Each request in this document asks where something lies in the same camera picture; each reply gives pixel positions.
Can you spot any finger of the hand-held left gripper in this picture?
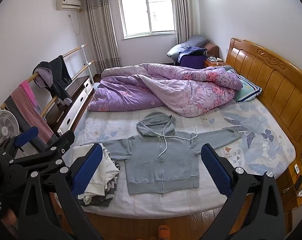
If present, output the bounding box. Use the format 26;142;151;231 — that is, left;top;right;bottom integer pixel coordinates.
0;126;39;161
35;130;76;162

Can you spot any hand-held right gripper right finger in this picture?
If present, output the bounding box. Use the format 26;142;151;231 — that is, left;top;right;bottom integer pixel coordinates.
200;144;286;240

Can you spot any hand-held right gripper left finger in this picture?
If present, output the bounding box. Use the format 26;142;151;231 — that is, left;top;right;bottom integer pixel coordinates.
17;144;104;240

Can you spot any grey zip hoodie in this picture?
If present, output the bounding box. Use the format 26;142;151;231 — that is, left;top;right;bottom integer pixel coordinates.
80;112;243;196

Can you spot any pile of folded clothes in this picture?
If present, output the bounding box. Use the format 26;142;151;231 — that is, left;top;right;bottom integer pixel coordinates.
73;142;121;207

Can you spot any person's left hand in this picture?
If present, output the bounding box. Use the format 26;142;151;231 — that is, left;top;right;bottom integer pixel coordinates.
1;209;18;233

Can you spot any pink grey striped towel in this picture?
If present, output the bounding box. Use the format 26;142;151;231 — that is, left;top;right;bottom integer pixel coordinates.
3;86;57;146

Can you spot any white standing fan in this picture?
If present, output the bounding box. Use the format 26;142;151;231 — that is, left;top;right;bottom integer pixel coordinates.
0;110;20;143

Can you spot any bright pink towel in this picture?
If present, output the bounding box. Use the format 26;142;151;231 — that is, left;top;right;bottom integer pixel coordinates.
20;80;39;108

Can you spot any dark white low cabinet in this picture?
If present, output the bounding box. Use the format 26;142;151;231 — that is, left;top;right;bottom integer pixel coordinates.
45;75;94;133

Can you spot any butterfly print bed sheet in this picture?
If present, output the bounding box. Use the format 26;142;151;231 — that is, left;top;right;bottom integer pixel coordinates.
58;97;297;219

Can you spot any dark grey jacket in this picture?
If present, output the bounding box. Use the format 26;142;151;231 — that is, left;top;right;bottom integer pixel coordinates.
32;55;73;106

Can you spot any cluttered wooden nightstand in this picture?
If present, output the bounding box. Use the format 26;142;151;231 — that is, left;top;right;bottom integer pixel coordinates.
276;147;302;233

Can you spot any orange slipper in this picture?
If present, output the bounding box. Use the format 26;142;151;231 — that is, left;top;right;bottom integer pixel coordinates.
157;224;172;240

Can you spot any blue white pillow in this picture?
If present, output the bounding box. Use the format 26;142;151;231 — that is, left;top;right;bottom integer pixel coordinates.
226;69;263;104

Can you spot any purple floral quilt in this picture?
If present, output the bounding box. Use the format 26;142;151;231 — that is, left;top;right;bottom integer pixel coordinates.
87;63;243;118

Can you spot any wooden bar rack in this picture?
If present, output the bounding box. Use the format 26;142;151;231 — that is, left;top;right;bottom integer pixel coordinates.
0;44;95;121

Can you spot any wooden bed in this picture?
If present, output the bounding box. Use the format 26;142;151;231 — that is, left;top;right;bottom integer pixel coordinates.
225;37;302;152

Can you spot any purple storage box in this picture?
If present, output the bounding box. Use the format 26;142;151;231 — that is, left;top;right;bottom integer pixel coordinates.
181;55;208;70

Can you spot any grey beige curtain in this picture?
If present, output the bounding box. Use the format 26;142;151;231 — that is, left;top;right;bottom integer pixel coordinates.
171;0;200;46
85;0;122;74

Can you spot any brown cushioned chair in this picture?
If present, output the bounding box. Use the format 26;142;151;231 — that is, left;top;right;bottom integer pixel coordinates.
205;44;220;59

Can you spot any dark blue cloth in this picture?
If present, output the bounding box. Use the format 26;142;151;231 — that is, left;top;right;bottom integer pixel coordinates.
177;45;207;62

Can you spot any blue grey pillow pile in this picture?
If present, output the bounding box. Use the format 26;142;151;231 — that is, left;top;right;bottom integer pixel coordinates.
167;34;210;61

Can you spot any white air conditioner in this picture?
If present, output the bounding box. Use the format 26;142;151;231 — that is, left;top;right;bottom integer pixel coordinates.
56;0;82;12

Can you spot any window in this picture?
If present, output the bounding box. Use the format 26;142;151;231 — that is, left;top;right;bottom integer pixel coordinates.
118;0;178;40

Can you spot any air conditioner cable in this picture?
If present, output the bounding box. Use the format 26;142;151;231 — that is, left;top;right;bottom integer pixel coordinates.
68;11;81;36

